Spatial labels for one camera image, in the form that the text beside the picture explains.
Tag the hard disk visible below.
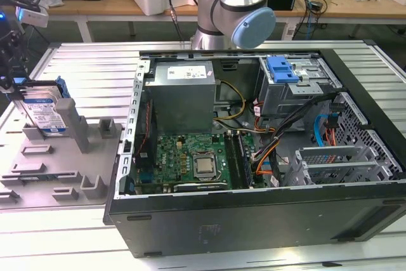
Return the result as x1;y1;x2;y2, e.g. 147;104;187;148
4;76;70;135

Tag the blue wire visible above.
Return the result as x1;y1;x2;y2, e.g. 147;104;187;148
312;113;334;149

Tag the orange black power wire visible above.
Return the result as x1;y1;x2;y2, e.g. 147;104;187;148
253;99;347;176

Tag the metal disk bay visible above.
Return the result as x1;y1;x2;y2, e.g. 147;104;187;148
290;145;397;186

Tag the crumpled white paper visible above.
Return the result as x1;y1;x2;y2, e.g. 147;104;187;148
34;0;65;10

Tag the wooden desk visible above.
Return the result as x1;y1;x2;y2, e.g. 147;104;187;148
0;0;406;43

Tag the grey parts rack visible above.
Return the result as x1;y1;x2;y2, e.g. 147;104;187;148
0;98;124;210

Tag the black case fan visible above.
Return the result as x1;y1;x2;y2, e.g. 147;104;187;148
134;98;159;170

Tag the blue card latch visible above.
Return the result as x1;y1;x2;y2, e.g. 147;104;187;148
121;175;136;196

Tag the grey power supply unit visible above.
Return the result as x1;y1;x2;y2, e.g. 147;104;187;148
144;60;220;135

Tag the green motherboard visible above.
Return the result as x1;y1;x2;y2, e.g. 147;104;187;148
134;131;269;195

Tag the metal socket cover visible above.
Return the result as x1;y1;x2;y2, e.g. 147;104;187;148
190;152;223;183

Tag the silver CPU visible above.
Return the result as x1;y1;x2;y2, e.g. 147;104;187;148
193;156;216;175

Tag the black graphics card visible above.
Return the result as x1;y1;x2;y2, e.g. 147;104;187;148
173;181;229;193

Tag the blue drive latch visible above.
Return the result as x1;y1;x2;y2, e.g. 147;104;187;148
266;56;301;84

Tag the metal drive cage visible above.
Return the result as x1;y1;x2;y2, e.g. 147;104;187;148
257;55;344;119

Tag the black PC case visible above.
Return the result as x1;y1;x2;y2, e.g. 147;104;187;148
103;47;406;259

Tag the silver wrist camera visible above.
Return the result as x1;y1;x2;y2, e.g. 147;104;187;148
15;6;50;28

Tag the black base cable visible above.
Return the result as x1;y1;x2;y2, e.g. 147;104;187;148
161;0;200;43

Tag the yellow black wire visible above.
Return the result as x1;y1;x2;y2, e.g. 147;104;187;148
213;80;247;123

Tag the multicolour wire bundle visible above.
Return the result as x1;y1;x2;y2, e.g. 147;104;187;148
234;124;277;135

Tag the black flat cable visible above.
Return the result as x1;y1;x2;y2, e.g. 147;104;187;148
268;137;283;187

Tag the black wire bundle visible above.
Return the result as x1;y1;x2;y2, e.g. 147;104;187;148
252;91;337;164

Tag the blue hanging cable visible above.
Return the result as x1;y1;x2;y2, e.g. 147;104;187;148
304;0;315;41

